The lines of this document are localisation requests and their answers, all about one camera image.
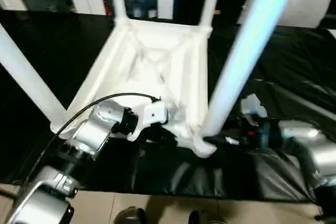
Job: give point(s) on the dark left robot leg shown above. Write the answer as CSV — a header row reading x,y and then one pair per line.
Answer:
x,y
131,216

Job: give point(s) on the white flat panel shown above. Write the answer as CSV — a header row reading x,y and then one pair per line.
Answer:
x,y
333,33

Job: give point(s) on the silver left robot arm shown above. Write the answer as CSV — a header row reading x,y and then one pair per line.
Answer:
x,y
92,129

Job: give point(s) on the black metal stand pole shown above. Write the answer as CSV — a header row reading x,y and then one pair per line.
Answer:
x,y
6,193

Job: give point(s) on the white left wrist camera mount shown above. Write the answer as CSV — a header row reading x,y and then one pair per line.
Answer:
x,y
155,113

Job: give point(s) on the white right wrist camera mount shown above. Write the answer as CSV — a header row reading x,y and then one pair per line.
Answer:
x,y
252,106

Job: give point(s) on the black mat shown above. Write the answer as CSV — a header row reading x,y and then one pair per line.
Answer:
x,y
183,176

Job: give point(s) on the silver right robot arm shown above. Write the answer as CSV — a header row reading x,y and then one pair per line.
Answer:
x,y
315,150

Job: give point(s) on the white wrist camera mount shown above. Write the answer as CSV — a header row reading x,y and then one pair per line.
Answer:
x,y
155,113
252,106

